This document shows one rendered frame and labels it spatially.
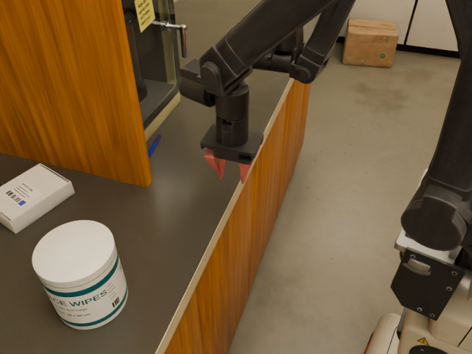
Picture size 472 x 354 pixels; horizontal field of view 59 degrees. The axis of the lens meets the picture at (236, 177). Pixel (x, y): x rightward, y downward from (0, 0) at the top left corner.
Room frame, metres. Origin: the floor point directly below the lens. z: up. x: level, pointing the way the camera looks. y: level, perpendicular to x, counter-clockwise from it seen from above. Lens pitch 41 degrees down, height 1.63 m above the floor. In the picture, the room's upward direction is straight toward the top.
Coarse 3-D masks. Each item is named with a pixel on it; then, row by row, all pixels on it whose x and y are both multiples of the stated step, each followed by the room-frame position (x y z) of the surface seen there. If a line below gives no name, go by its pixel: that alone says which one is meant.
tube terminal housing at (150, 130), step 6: (180, 96) 1.16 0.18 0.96; (174, 102) 1.12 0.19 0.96; (168, 108) 1.08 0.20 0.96; (162, 114) 1.04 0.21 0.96; (168, 114) 1.07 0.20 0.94; (156, 120) 1.00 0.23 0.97; (162, 120) 1.04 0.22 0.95; (150, 126) 0.97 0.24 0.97; (156, 126) 1.00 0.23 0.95; (144, 132) 0.94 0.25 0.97; (150, 132) 0.97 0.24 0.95
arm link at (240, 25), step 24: (264, 0) 0.52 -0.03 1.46; (288, 0) 0.49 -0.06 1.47; (312, 0) 0.47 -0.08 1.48; (336, 0) 0.47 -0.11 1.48; (240, 24) 0.55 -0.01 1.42; (264, 24) 0.52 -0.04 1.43; (288, 24) 0.50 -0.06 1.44; (216, 48) 0.57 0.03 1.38; (240, 48) 0.54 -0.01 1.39; (264, 48) 0.53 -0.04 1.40; (240, 72) 0.55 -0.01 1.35
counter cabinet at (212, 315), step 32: (288, 96) 1.45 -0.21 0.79; (288, 128) 1.51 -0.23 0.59; (256, 160) 1.03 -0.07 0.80; (288, 160) 1.60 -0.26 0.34; (256, 192) 1.04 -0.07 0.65; (256, 224) 1.06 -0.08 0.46; (224, 256) 0.73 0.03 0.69; (256, 256) 1.09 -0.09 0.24; (224, 288) 0.73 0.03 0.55; (192, 320) 0.52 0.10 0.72; (224, 320) 0.72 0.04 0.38; (192, 352) 0.50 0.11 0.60; (224, 352) 0.71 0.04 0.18
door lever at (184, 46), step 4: (168, 24) 1.10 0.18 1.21; (168, 28) 1.09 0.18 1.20; (172, 28) 1.09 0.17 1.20; (176, 28) 1.09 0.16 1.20; (180, 28) 1.08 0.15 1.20; (184, 28) 1.08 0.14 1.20; (180, 32) 1.09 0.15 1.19; (184, 32) 1.08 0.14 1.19; (184, 36) 1.08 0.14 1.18; (184, 40) 1.08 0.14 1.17; (184, 44) 1.08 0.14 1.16; (184, 48) 1.08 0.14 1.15; (184, 52) 1.08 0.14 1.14; (184, 56) 1.08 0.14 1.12
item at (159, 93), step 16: (128, 0) 0.94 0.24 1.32; (160, 0) 1.08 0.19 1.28; (128, 16) 0.93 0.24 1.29; (160, 16) 1.07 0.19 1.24; (128, 32) 0.92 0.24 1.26; (144, 32) 0.99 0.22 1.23; (160, 32) 1.06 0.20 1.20; (176, 32) 1.15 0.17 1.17; (144, 48) 0.97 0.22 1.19; (160, 48) 1.05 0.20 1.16; (176, 48) 1.14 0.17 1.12; (144, 64) 0.96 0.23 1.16; (160, 64) 1.04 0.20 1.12; (176, 64) 1.13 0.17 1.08; (144, 80) 0.95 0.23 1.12; (160, 80) 1.03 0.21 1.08; (176, 80) 1.12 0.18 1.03; (144, 96) 0.94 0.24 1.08; (160, 96) 1.02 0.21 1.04; (144, 112) 0.93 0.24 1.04; (160, 112) 1.01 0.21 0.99; (144, 128) 0.92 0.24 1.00
